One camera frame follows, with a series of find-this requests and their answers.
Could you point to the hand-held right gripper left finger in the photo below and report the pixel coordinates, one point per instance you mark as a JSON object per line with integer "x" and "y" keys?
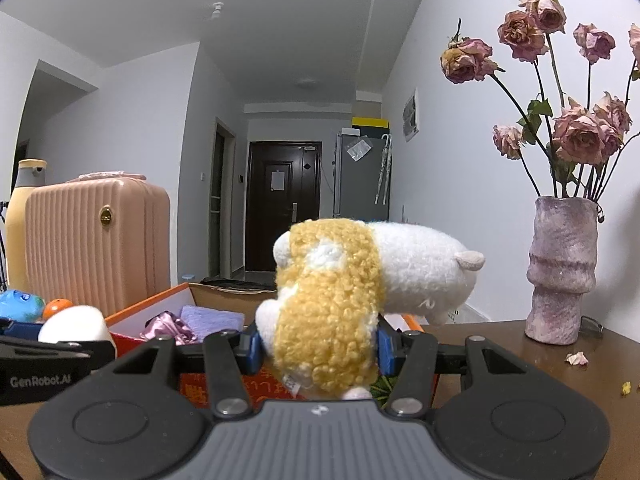
{"x": 252, "y": 352}

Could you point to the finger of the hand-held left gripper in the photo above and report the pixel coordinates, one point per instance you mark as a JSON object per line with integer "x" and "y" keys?
{"x": 20, "y": 331}
{"x": 97, "y": 351}

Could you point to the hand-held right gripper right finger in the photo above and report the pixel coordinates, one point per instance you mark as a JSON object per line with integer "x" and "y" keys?
{"x": 386, "y": 352}

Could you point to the white sponge wedge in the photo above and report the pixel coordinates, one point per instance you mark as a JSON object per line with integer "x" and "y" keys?
{"x": 75, "y": 325}

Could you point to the purple cloth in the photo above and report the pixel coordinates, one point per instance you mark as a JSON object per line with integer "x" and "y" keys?
{"x": 212, "y": 321}

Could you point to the orange cardboard box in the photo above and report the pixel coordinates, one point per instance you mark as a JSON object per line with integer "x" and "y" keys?
{"x": 195, "y": 387}

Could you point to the yellow and white plush toy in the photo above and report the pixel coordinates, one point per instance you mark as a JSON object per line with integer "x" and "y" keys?
{"x": 330, "y": 310}

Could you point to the blue tissue pack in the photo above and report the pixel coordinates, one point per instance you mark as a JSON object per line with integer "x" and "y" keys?
{"x": 20, "y": 305}

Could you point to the orange fruit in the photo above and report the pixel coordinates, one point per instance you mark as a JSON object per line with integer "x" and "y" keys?
{"x": 57, "y": 306}

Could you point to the pink satin scrunchie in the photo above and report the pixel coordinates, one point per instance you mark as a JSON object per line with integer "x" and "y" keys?
{"x": 165, "y": 329}

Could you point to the black open suitcase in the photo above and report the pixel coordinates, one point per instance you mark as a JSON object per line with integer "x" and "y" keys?
{"x": 235, "y": 283}

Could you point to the pink ribbed suitcase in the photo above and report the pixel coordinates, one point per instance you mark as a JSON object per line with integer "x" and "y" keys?
{"x": 100, "y": 250}

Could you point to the yellow thermos bottle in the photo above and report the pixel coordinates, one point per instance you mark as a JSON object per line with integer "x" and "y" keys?
{"x": 22, "y": 220}

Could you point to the dark brown entrance door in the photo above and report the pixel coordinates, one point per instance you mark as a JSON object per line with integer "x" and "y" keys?
{"x": 260, "y": 230}

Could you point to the grey refrigerator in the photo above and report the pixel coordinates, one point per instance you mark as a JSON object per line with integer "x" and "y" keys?
{"x": 357, "y": 190}

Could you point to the white paper notice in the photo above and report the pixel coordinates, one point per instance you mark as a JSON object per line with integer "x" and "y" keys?
{"x": 277, "y": 180}

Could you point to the white folded umbrella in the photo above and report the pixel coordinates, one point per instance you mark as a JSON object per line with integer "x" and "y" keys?
{"x": 384, "y": 170}

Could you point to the fallen rose petal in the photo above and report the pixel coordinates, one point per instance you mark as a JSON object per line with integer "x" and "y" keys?
{"x": 576, "y": 358}

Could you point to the mauve ceramic vase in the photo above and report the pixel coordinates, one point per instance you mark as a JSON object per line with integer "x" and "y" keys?
{"x": 560, "y": 270}

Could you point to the clear plastic bag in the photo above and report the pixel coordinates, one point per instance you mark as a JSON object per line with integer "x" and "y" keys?
{"x": 360, "y": 150}

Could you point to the black eyeglasses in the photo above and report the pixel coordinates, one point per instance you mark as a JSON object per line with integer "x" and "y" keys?
{"x": 592, "y": 326}

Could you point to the yellow and black box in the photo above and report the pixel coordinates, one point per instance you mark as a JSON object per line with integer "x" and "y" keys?
{"x": 370, "y": 123}

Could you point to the scattered yellow crumbs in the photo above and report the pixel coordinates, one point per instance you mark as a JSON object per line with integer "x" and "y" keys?
{"x": 626, "y": 387}

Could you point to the bunch of dried pink roses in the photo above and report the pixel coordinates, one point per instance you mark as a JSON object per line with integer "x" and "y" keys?
{"x": 580, "y": 135}

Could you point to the white ceiling sensor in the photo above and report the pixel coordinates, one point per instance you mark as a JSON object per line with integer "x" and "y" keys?
{"x": 217, "y": 11}

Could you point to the white wall radiator panel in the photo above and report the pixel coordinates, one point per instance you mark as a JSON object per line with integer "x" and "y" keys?
{"x": 475, "y": 315}

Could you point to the side door frame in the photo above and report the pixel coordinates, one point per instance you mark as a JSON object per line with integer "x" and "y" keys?
{"x": 220, "y": 200}

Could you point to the white wall panel box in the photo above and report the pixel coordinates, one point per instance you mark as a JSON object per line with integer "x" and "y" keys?
{"x": 411, "y": 115}

